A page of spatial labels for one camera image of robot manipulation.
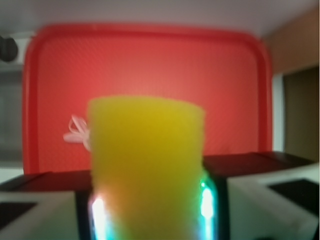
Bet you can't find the red plastic tray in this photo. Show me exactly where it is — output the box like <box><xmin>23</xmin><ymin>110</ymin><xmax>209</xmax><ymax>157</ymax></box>
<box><xmin>22</xmin><ymin>23</ymin><xmax>272</xmax><ymax>174</ymax></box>

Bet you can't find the brown cardboard panel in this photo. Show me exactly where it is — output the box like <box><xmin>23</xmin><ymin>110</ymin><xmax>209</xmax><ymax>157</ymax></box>
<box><xmin>263</xmin><ymin>4</ymin><xmax>320</xmax><ymax>75</ymax></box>

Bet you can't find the yellow green-backed sponge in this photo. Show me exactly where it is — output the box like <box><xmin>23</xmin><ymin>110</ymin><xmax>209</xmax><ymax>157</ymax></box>
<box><xmin>88</xmin><ymin>96</ymin><xmax>205</xmax><ymax>240</ymax></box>

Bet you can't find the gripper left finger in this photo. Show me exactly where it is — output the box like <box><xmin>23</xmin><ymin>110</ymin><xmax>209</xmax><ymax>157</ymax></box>
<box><xmin>0</xmin><ymin>170</ymin><xmax>105</xmax><ymax>240</ymax></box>

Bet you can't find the pink plush bunny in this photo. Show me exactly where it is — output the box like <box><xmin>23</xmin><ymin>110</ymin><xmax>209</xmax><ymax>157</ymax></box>
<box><xmin>63</xmin><ymin>114</ymin><xmax>91</xmax><ymax>152</ymax></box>

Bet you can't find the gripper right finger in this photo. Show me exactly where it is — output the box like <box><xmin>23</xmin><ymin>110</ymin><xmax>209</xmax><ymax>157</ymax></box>
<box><xmin>203</xmin><ymin>151</ymin><xmax>320</xmax><ymax>240</ymax></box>

